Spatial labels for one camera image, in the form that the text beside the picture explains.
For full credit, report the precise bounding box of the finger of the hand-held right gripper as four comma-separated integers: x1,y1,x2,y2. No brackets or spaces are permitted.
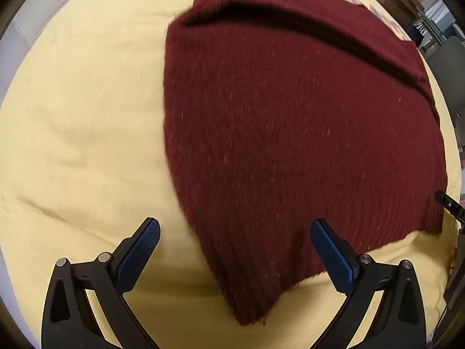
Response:
435,190,465,226

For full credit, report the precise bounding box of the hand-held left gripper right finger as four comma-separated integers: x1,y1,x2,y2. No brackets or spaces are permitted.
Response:
310,219,426,349

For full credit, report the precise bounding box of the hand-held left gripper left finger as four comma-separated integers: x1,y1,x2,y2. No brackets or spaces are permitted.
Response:
41,217,161,349

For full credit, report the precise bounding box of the dark red knit sweater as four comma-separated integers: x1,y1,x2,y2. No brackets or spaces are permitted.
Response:
162,0,448,327

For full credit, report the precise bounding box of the grey chair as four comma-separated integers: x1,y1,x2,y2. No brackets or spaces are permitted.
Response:
428,36,465,117

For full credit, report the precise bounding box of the yellow dinosaur print bedspread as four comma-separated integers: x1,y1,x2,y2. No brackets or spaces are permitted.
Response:
0,0,464,349

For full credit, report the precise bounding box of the dark bag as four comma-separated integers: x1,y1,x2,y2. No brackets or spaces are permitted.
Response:
406,22,425,46

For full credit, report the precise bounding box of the white wardrobe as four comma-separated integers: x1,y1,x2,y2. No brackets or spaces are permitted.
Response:
0,0,106,49

